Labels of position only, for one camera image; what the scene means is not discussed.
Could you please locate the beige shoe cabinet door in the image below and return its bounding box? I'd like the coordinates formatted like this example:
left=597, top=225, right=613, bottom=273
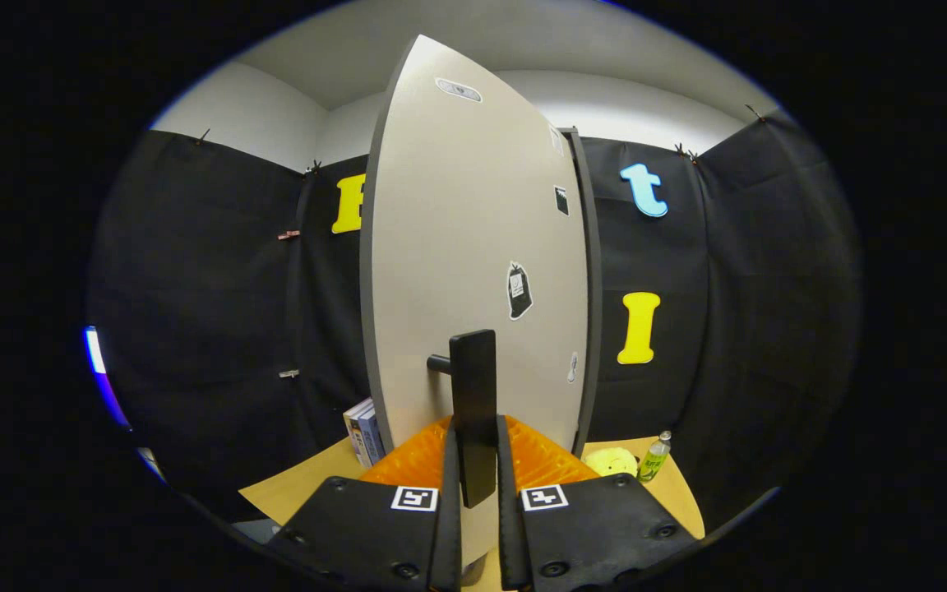
left=358, top=35, right=589, bottom=568

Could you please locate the black backdrop cloth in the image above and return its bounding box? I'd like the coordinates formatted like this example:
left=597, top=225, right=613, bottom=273
left=87, top=111, right=865, bottom=527

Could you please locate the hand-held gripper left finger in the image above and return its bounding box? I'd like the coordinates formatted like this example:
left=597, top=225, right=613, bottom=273
left=264, top=415, right=464, bottom=592

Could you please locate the white book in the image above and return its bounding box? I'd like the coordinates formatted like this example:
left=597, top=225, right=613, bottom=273
left=343, top=403, right=367, bottom=469

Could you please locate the yellow plush toy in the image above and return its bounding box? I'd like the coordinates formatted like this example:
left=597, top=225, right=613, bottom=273
left=584, top=446, right=640, bottom=480

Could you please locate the blue book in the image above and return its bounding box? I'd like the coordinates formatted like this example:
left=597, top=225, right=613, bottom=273
left=356, top=400, right=387, bottom=465

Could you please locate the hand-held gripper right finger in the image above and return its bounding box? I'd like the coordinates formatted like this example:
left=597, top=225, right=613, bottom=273
left=494, top=415, right=700, bottom=592

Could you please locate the green plastic bottle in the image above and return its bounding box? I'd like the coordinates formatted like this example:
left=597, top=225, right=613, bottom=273
left=637, top=430, right=673, bottom=484

